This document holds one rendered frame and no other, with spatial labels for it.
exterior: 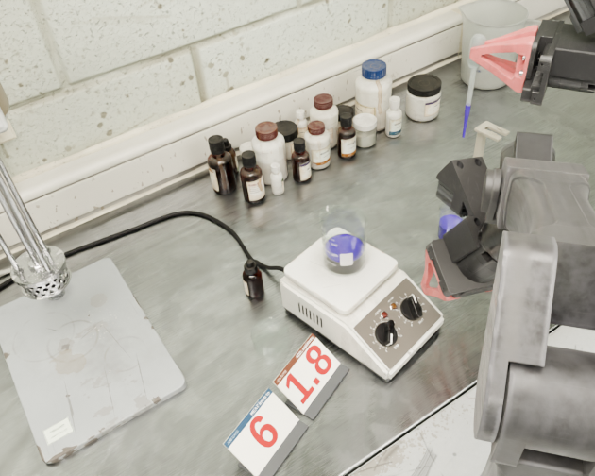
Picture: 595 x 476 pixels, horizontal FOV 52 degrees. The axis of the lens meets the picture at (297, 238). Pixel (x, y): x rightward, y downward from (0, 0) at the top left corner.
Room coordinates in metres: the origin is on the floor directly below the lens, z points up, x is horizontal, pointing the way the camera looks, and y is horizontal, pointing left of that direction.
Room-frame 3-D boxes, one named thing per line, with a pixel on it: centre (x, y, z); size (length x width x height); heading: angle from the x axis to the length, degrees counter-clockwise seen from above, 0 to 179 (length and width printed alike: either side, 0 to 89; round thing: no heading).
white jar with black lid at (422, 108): (1.06, -0.28, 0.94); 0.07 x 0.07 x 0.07
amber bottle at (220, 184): (0.88, 0.12, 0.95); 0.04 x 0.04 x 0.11
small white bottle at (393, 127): (1.00, -0.21, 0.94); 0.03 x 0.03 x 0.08
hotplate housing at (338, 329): (0.56, -0.07, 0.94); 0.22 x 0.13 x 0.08; 42
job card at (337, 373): (0.45, 0.00, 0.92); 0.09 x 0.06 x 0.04; 141
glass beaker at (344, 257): (0.58, -0.06, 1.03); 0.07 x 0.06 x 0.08; 41
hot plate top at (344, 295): (0.57, -0.06, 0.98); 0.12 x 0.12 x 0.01; 42
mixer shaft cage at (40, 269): (0.55, 0.33, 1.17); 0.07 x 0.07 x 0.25
